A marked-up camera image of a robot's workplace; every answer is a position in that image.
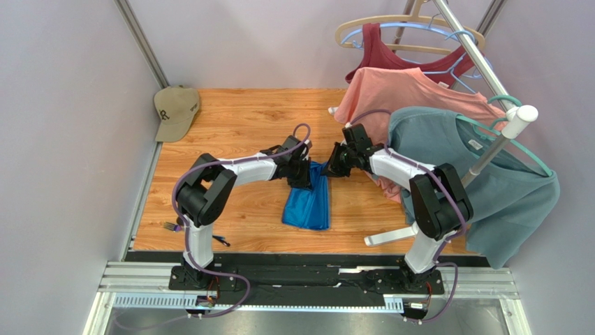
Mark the beige wooden hanger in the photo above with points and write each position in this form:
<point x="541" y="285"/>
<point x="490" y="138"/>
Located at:
<point x="409" y="19"/>

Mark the aluminium frame rail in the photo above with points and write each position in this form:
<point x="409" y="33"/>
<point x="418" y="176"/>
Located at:
<point x="145" y="285"/>

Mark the metal clothes rack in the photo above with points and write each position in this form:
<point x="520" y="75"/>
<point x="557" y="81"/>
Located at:
<point x="485" y="69"/>

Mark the beige baseball cap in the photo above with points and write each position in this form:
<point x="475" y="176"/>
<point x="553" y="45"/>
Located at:
<point x="176" y="109"/>

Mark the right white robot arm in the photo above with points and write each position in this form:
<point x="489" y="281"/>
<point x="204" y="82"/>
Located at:
<point x="441" y="206"/>

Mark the salmon pink t-shirt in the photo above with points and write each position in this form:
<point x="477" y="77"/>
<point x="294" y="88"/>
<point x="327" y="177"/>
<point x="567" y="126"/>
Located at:
<point x="382" y="89"/>

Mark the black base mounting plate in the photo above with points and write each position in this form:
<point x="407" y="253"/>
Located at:
<point x="291" y="269"/>

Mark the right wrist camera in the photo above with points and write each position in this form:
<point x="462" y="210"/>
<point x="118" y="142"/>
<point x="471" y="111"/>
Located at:
<point x="357" y="139"/>

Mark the teal t-shirt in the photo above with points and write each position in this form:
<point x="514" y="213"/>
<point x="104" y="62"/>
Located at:
<point x="510" y="198"/>

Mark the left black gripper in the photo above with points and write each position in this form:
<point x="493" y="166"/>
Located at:
<point x="305" y="182"/>

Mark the maroon tank top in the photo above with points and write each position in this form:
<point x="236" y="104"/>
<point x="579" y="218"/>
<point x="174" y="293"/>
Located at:
<point x="378" y="55"/>

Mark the light blue hanger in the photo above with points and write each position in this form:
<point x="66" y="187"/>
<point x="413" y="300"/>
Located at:
<point x="475" y="37"/>

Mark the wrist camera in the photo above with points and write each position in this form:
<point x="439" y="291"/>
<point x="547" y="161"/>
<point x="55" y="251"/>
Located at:
<point x="292" y="149"/>
<point x="357" y="139"/>

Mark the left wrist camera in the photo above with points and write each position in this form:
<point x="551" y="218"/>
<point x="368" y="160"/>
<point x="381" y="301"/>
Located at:
<point x="292" y="149"/>

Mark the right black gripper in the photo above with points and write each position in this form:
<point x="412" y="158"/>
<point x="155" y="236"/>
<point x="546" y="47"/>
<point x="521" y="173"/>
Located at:
<point x="339" y="160"/>

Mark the black fork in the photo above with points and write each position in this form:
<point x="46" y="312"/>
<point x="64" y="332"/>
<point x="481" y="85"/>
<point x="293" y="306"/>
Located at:
<point x="175" y="227"/>

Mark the teal green hanger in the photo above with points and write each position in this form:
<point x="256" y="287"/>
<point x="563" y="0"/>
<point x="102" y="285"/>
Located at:
<point x="506" y="130"/>

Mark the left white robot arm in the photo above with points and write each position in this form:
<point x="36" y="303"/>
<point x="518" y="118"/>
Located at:
<point x="200" y="196"/>

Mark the blue cloth napkin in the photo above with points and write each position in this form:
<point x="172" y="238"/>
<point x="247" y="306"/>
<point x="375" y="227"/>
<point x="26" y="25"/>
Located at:
<point x="309" y="209"/>

